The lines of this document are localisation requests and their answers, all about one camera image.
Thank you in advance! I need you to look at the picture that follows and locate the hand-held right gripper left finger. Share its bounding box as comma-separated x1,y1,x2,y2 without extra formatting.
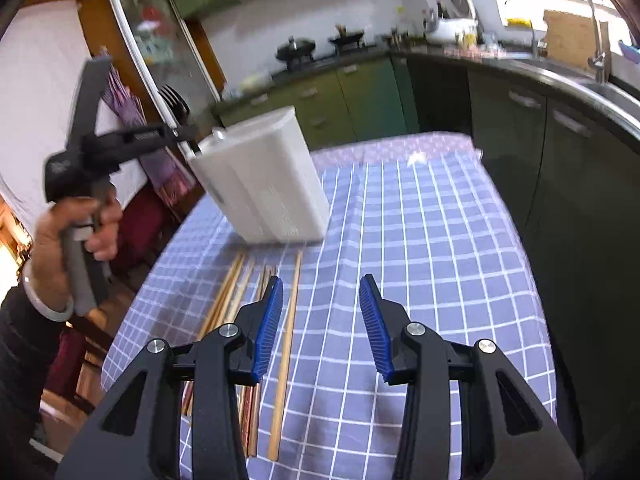
54,276,285,480

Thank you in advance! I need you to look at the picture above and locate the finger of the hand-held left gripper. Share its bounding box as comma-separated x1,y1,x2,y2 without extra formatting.
119,124,202,172

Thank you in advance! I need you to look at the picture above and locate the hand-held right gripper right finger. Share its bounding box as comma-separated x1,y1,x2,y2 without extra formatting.
359,274,585,480

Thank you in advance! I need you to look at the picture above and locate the bunch of wooden chopsticks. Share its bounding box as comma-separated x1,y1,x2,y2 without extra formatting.
181,250,304,462

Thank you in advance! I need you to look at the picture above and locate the dark metal fork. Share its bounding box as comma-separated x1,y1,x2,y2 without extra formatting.
158,84,201,156

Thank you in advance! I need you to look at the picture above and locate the white plastic utensil holder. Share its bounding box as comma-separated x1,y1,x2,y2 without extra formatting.
186,105,331,245

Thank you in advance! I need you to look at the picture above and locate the person's left forearm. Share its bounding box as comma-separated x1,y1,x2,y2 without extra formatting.
0,282,76,466

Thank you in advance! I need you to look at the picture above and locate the person's left hand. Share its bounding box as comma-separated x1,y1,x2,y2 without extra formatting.
31,194,124,313

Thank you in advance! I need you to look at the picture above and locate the purple checked apron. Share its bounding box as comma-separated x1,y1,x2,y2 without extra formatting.
100,47,198,206

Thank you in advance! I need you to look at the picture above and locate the white hanging sheet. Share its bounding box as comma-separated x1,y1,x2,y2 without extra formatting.
0,0,151,221

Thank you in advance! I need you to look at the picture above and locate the blue checked tablecloth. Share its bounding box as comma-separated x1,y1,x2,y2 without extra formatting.
100,152,558,480

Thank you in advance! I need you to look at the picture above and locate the glass sliding door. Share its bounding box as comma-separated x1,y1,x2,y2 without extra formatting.
99,0,226,126

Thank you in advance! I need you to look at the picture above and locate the pale yellow food bag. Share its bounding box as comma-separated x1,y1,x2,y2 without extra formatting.
239,73,274,91

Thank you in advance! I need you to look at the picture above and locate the white jade bangle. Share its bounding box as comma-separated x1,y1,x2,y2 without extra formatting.
21,264,76,322

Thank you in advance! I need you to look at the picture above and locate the black wok with lid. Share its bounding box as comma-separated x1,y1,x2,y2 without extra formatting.
276,36,317,63

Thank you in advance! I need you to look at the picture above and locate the pink patterned cloth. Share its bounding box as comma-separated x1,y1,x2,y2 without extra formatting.
307,131,483,171

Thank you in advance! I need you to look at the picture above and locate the black gas stove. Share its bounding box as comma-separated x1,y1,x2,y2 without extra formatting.
272,42,378,68

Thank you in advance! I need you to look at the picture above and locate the green kitchen base cabinet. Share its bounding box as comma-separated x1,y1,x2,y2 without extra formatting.
220,55,421,151

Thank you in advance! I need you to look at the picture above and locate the dark kitchen base cabinet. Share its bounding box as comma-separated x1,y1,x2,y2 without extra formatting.
390,55,640,461

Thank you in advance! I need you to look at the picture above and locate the black kitchen countertop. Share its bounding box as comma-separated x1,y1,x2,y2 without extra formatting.
215,45,551,111

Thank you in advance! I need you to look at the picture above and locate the pink dish towel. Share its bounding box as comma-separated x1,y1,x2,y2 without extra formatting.
442,42,506,58

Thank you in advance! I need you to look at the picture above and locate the white rice cooker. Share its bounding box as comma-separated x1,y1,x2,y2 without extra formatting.
427,0,479,44

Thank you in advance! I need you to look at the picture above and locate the steel gooseneck faucet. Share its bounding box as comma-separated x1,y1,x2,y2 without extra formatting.
529,25,548,60

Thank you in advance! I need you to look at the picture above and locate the stainless steel sink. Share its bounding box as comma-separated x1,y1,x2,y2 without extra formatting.
505,52,640,141

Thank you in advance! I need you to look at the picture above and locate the wooden cutting board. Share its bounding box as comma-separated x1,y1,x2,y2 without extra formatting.
542,9,611,72

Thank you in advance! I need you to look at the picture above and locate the steel kitchen faucet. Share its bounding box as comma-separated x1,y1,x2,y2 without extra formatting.
586,0,613,83

